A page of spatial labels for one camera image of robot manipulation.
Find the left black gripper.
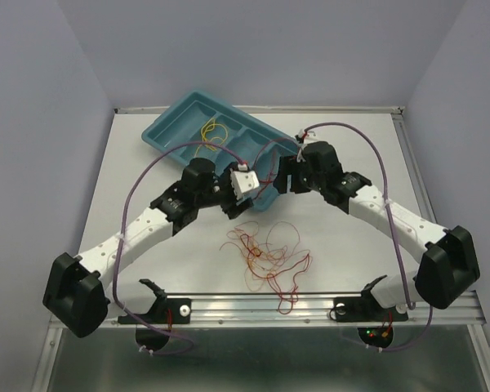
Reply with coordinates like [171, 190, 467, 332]
[196, 163, 254, 221]

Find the separated red wire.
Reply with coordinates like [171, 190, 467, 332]
[255, 137, 299, 201]

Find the red yellow wire bundle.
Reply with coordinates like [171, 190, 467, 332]
[219, 219, 314, 315]

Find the separated yellow wire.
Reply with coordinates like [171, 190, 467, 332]
[194, 118, 232, 158]

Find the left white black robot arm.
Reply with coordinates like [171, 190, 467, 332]
[42, 158, 260, 338]

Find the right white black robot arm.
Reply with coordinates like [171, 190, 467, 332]
[274, 141, 480, 319]

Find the teal plastic compartment tray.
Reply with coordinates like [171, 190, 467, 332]
[141, 91, 298, 212]

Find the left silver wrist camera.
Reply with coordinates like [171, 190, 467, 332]
[229, 171, 261, 200]

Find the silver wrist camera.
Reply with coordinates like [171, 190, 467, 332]
[229, 171, 261, 200]
[295, 130, 315, 163]

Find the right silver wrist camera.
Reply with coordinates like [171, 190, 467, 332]
[295, 130, 315, 163]

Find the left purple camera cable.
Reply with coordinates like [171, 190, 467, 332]
[112, 141, 250, 356]

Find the purple camera cable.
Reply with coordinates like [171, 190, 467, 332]
[112, 141, 250, 356]
[305, 122, 434, 353]

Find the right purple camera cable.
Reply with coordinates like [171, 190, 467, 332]
[305, 122, 434, 353]

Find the aluminium table edge frame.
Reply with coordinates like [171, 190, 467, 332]
[113, 105, 450, 262]

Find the aluminium front mounting rail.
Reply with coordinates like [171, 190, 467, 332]
[51, 290, 487, 327]

